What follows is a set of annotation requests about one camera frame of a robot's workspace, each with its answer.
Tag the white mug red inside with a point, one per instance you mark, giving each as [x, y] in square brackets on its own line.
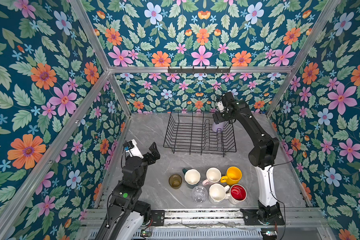
[237, 194]

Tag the clear glass cup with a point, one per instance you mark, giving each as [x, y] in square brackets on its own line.
[199, 194]

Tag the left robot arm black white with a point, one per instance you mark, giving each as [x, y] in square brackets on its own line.
[125, 212]

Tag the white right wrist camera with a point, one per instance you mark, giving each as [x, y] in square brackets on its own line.
[220, 106]

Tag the aluminium frame post back left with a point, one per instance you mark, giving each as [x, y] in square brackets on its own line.
[85, 22]

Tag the black wire dish rack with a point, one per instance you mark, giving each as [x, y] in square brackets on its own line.
[192, 133]

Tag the yellow mug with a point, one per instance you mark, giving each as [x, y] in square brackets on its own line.
[232, 177]

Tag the lilac plastic cup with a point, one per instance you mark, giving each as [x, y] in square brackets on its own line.
[218, 127]

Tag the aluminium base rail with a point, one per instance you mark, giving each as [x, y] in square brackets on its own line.
[237, 217]

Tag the black hook rail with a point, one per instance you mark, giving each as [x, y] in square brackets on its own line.
[199, 70]

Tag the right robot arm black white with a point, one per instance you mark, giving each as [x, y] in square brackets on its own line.
[262, 156]

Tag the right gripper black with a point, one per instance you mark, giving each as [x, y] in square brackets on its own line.
[220, 119]

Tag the amber textured glass cup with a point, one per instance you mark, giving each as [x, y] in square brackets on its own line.
[175, 181]

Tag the green mug cream inside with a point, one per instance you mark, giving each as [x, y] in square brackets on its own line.
[192, 177]

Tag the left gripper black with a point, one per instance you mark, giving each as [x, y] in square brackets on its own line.
[155, 152]

